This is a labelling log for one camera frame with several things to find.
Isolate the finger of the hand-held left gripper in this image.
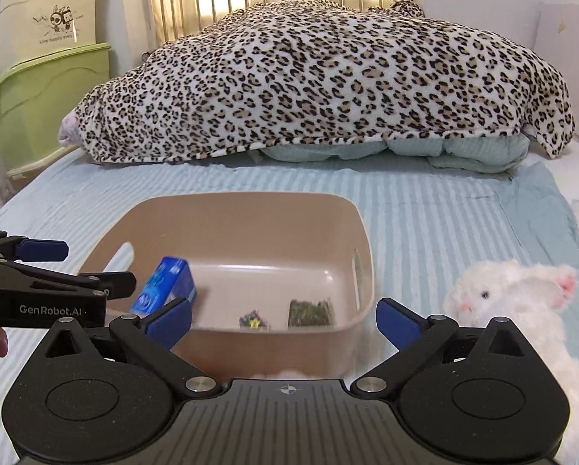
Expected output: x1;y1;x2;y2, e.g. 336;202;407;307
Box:
75;272;138;302
9;236;70;263

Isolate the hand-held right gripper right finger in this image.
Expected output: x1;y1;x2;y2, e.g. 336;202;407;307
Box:
350;299;529;394

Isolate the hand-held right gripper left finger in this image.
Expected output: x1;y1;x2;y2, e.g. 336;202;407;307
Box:
43;297;223;396

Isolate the blue box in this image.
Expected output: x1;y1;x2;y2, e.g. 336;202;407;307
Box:
129;257;196;318

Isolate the beige plastic basket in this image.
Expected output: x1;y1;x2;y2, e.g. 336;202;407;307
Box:
78;193;376;381

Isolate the small colourful packet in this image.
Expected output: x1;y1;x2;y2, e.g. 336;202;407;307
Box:
238;308;267;330

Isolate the green packet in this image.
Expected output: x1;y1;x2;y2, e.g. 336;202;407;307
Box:
287;298;335;327

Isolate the striped blue bed sheet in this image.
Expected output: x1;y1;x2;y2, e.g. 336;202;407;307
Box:
0;148;579;451

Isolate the pink cloth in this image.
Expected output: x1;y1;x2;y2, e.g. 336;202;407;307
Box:
58;110;83;148

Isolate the white plush toy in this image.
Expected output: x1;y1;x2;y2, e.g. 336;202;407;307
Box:
443;258;579;465

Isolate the green storage bin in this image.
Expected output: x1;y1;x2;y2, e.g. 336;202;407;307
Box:
0;43;112;182

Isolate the light green quilt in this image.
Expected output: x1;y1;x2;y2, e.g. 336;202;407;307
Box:
259;134;531;176

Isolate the beige storage bin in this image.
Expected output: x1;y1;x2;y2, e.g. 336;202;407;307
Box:
0;0;102;69

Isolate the leopard print blanket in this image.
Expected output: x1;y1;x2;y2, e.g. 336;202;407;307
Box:
74;0;576;164

